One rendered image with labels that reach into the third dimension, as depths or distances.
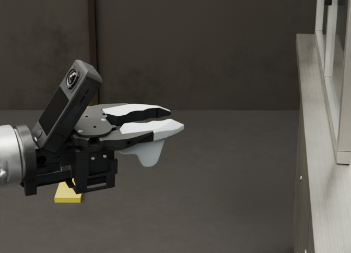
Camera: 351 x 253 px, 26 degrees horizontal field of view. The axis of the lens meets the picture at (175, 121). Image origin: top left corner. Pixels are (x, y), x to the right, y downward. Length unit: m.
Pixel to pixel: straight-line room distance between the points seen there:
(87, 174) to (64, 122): 0.08
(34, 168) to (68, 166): 0.06
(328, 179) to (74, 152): 0.83
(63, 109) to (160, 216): 2.54
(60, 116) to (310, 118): 1.18
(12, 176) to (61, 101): 0.11
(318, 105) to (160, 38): 2.61
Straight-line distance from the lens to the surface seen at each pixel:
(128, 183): 3.75
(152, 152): 0.98
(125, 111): 1.00
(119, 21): 4.61
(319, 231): 1.44
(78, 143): 0.93
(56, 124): 0.92
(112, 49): 4.66
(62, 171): 0.96
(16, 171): 0.92
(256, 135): 4.36
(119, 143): 0.93
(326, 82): 2.21
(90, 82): 0.90
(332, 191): 1.60
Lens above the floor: 1.57
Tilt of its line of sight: 20 degrees down
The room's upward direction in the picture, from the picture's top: straight up
